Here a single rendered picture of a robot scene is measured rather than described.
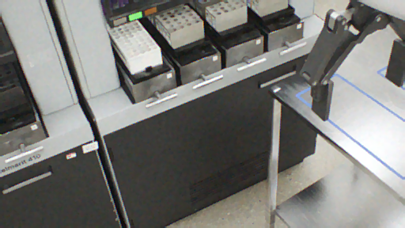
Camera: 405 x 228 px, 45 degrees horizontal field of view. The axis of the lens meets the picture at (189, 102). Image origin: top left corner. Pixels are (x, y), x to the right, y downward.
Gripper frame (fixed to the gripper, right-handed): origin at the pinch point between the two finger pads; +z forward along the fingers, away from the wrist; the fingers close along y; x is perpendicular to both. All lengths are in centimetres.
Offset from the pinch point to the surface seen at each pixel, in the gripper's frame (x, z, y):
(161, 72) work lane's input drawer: 67, 39, -7
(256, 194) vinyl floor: 67, 120, 26
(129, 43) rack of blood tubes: 78, 34, -12
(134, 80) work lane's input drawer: 67, 38, -15
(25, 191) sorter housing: 66, 62, -55
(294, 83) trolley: 42, 38, 21
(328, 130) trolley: 23.2, 37.9, 17.8
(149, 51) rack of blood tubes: 72, 34, -8
